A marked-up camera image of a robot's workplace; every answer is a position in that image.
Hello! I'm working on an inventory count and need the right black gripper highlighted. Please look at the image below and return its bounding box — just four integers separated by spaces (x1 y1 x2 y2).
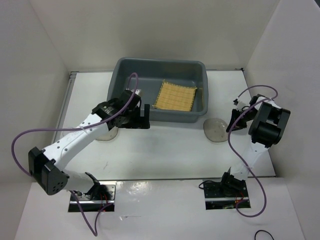
226 108 258 133

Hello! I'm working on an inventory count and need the clear smoked plate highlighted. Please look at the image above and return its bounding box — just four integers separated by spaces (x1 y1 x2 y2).
95 126 119 142
203 118 228 143

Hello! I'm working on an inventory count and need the woven bamboo mat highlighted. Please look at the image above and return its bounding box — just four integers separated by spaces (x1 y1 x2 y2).
153 79 198 112

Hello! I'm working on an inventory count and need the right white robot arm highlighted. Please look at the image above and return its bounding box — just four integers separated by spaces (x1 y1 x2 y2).
219 94 291 197

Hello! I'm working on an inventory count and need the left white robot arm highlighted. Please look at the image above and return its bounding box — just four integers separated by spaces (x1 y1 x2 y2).
28 89 150 200

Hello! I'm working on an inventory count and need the grey plastic bin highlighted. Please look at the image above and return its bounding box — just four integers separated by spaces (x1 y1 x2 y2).
107 57 209 123

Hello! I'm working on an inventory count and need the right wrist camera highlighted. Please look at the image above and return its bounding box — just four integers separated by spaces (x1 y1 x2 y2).
233 98 246 111

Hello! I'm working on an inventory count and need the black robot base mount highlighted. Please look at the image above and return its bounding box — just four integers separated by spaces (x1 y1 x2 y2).
68 181 117 213

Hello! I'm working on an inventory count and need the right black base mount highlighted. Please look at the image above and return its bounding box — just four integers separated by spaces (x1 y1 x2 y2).
198 180 251 210

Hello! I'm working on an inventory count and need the aluminium table edge rail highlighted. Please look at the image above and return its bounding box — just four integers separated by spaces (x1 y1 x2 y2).
55 71 78 129

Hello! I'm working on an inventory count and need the black cable loop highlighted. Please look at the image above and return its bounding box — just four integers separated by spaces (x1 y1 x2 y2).
254 229 275 240

